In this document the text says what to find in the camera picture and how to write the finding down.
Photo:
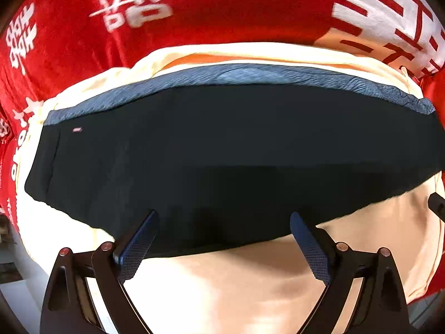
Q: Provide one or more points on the peach patterned sheet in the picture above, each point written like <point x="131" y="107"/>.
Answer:
<point x="243" y="285"/>

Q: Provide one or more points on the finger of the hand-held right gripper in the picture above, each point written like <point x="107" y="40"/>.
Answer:
<point x="438" y="203"/>

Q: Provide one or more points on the black pants with blue waistband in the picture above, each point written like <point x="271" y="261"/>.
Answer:
<point x="222" y="146"/>

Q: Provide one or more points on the red printed blanket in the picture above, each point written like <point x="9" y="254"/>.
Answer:
<point x="226" y="7"/>

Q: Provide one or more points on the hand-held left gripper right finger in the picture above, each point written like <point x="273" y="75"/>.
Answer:
<point x="313" y="250"/>

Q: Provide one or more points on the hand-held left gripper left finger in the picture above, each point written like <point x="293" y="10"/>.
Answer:
<point x="137" y="247"/>

